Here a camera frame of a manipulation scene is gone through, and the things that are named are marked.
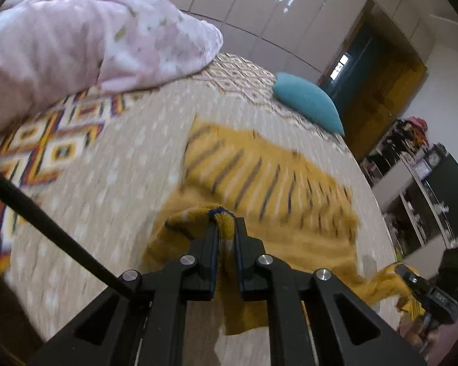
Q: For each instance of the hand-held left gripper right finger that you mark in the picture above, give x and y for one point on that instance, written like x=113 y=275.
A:
x=239 y=246

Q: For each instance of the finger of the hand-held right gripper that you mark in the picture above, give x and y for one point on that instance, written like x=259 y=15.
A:
x=410 y=276

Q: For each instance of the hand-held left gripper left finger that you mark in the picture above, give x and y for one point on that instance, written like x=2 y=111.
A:
x=213 y=246

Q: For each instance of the yellow striped knit sweater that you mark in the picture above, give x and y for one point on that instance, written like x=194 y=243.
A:
x=252 y=175

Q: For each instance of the person's right hand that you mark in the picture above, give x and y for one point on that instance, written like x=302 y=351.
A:
x=414 y=329

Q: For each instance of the cluttered white shelf unit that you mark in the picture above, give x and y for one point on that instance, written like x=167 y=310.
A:
x=416 y=183

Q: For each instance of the beige quilted bedspread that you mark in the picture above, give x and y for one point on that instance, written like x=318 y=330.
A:
x=110 y=183

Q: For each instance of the teal pillow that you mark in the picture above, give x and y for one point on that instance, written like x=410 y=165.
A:
x=309 y=101

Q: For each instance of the yellow wooden door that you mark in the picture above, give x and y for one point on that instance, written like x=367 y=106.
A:
x=381 y=99

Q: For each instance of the window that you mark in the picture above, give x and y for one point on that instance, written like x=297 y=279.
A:
x=341 y=64

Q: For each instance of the glossy white wardrobe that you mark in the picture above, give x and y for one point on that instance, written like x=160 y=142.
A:
x=252 y=7

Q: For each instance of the pink floral blanket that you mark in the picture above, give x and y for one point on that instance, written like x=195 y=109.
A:
x=80 y=45

